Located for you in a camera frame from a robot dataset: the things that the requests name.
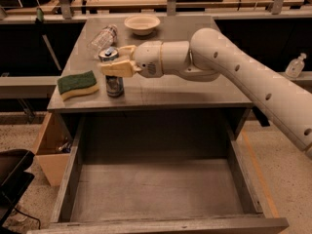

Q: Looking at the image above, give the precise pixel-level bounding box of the clear plastic water bottle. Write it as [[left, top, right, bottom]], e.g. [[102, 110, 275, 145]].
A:
[[87, 24, 118, 59]]

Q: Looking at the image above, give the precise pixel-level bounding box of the black chair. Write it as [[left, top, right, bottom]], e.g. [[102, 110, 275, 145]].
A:
[[0, 149, 34, 234]]

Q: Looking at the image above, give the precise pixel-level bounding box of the green yellow sponge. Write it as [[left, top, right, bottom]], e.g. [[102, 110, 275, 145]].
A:
[[58, 70, 99, 100]]

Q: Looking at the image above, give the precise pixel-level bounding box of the cardboard box on floor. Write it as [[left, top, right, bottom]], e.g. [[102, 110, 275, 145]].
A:
[[32, 113, 69, 186]]

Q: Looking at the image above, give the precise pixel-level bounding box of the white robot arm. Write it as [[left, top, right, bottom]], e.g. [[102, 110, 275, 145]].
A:
[[98, 28, 312, 156]]

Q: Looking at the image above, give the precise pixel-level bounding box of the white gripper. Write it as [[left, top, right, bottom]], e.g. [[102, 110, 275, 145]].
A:
[[99, 41, 163, 78]]

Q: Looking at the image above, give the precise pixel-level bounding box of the grey metal cabinet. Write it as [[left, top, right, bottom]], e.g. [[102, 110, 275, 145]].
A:
[[47, 16, 260, 158]]

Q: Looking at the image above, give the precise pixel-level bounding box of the grey open drawer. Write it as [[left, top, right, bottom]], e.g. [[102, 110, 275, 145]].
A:
[[28, 110, 289, 234]]

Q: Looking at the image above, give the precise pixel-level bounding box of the blue silver redbull can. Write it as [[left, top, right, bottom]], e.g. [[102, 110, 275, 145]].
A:
[[98, 47, 124, 98]]

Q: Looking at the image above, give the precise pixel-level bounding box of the clear hand sanitizer bottle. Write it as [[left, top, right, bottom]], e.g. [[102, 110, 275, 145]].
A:
[[285, 53, 307, 78]]

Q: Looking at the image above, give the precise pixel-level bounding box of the white paper bowl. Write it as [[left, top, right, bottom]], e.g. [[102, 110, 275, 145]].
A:
[[124, 15, 160, 36]]

